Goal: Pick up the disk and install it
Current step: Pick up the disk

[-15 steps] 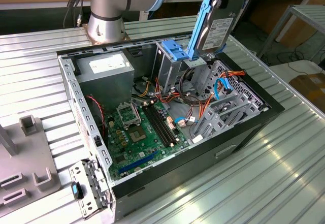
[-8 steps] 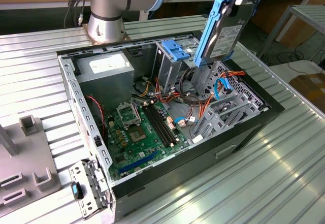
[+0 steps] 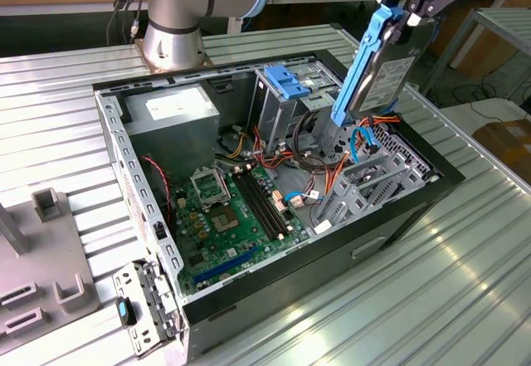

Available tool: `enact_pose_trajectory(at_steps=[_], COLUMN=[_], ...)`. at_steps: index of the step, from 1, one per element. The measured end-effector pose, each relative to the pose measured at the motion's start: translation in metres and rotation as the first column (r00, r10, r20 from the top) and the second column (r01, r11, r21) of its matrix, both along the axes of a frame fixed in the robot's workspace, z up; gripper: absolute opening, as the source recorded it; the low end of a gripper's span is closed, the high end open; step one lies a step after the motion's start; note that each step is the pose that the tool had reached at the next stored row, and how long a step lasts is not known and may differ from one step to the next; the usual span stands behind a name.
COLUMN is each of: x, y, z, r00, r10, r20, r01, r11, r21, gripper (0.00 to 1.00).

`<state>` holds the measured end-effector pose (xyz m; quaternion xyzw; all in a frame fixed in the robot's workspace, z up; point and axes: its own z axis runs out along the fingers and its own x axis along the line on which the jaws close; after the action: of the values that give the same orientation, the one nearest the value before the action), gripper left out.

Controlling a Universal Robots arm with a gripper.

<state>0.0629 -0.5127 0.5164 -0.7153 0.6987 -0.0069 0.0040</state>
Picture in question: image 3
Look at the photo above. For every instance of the hard disk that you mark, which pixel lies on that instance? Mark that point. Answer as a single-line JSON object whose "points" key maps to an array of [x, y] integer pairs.
{"points": [[381, 79]]}

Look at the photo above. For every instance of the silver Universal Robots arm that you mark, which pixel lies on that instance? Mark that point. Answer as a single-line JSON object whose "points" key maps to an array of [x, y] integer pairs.
{"points": [[166, 42]]}

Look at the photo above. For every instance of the grey metal disk bay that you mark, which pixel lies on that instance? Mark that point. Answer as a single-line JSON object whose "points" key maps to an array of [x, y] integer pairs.
{"points": [[350, 193]]}

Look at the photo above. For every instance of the brown carton under desk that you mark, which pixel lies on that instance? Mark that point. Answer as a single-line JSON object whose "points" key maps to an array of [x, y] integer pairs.
{"points": [[485, 61]]}

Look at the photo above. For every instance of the blue plastic drive latch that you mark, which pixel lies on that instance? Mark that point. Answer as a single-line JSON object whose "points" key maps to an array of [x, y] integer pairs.
{"points": [[286, 81]]}

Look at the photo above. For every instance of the cardboard box with label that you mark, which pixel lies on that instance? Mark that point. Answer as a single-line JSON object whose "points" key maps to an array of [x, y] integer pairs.
{"points": [[510, 142]]}

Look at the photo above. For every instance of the grey metal drive cage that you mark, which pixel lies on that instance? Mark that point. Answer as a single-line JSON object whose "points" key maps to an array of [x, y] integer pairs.
{"points": [[274, 121]]}

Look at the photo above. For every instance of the black RAM slot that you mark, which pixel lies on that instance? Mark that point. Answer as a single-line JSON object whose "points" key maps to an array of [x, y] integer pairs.
{"points": [[269, 204], [264, 204], [254, 204], [259, 204]]}

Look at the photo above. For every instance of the white label tag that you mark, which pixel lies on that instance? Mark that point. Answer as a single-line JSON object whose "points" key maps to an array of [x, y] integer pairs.
{"points": [[322, 228]]}

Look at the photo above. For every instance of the grey power supply unit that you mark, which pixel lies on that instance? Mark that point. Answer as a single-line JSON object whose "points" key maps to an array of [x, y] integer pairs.
{"points": [[174, 142]]}

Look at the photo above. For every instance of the CPU socket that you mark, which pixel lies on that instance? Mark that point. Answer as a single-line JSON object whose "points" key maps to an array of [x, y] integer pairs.
{"points": [[226, 220]]}

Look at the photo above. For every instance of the green motherboard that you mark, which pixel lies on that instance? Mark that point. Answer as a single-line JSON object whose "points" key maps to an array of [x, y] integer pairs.
{"points": [[245, 233]]}

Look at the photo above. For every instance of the black open PC case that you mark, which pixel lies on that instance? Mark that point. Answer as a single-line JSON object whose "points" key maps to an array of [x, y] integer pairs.
{"points": [[290, 283]]}

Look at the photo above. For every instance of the blue expansion slot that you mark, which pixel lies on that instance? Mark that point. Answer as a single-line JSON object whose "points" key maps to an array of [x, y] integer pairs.
{"points": [[226, 265]]}

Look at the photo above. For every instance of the grey parts rack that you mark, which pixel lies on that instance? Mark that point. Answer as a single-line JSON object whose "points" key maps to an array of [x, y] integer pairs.
{"points": [[41, 258]]}

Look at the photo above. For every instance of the grey metal frame table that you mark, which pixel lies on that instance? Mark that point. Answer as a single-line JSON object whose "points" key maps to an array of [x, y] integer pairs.
{"points": [[498, 19]]}

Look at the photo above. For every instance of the brown arm base plate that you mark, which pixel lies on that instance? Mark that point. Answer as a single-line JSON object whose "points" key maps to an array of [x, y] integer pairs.
{"points": [[140, 52]]}

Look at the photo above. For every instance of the metal expansion slot bracket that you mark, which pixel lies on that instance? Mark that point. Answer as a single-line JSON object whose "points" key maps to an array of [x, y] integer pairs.
{"points": [[124, 279]]}

